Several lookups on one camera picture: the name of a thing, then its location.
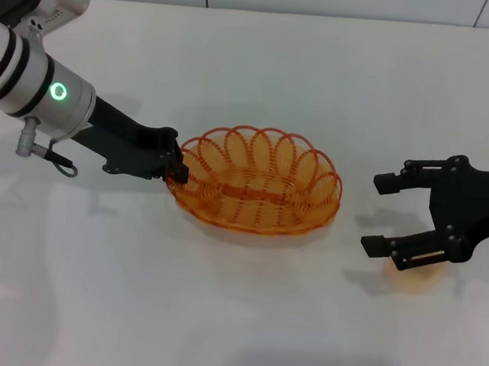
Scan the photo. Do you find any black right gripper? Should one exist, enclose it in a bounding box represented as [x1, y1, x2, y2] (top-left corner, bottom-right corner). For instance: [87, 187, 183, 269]
[358, 148, 489, 280]

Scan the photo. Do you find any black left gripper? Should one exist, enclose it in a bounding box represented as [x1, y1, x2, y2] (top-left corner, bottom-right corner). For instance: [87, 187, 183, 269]
[68, 93, 195, 187]

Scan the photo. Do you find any beige bread bun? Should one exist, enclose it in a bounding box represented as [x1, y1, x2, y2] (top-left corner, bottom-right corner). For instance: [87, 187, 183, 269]
[382, 255, 447, 297]

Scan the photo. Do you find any orange yellow woven plastic basket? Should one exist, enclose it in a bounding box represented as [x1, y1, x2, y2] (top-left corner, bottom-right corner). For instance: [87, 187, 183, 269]
[162, 119, 348, 242]

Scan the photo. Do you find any grey left arm cable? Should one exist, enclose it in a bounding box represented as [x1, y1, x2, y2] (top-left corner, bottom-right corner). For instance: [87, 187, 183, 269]
[14, 116, 83, 178]

